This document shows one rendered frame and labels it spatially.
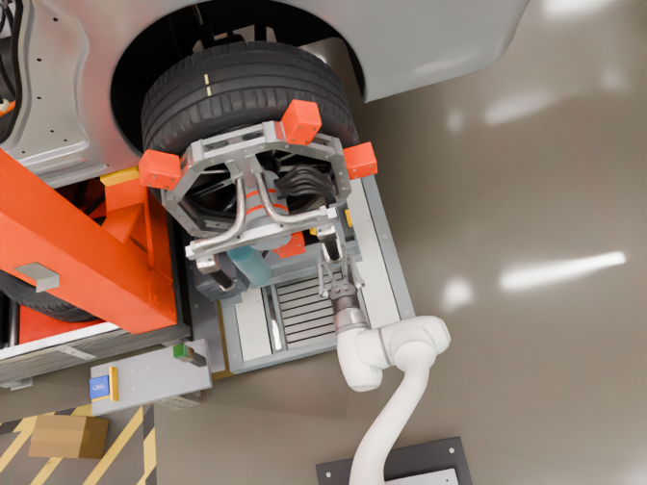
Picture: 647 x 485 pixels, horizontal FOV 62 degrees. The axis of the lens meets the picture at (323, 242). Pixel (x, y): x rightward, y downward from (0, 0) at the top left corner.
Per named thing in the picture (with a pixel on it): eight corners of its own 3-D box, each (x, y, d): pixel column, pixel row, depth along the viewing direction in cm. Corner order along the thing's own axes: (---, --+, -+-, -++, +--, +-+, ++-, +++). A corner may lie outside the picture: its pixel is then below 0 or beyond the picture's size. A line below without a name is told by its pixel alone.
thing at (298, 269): (344, 191, 247) (341, 180, 239) (363, 262, 232) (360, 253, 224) (240, 218, 250) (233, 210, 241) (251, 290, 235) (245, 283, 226)
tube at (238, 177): (246, 177, 152) (235, 157, 142) (257, 238, 144) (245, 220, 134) (187, 193, 153) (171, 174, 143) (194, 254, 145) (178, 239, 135)
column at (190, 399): (199, 380, 232) (156, 362, 194) (201, 403, 228) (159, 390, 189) (177, 386, 232) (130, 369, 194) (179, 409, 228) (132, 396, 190)
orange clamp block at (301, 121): (302, 123, 147) (317, 101, 140) (308, 146, 144) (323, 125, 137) (279, 120, 144) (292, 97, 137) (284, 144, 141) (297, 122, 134)
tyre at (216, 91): (370, 40, 158) (132, 33, 138) (391, 103, 148) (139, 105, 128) (320, 168, 215) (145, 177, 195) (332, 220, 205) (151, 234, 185)
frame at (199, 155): (353, 198, 189) (331, 102, 140) (357, 215, 186) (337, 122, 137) (205, 238, 192) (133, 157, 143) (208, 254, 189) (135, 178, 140)
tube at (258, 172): (314, 159, 151) (307, 138, 141) (328, 218, 143) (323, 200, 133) (253, 175, 152) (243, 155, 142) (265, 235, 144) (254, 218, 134)
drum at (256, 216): (285, 186, 172) (274, 163, 159) (297, 244, 163) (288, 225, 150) (243, 196, 173) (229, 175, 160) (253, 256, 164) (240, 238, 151)
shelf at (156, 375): (207, 340, 194) (204, 338, 191) (213, 387, 187) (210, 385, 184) (94, 369, 196) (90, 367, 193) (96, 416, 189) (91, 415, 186)
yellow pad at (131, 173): (141, 145, 200) (134, 138, 196) (143, 177, 194) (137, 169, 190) (105, 155, 201) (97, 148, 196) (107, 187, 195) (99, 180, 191)
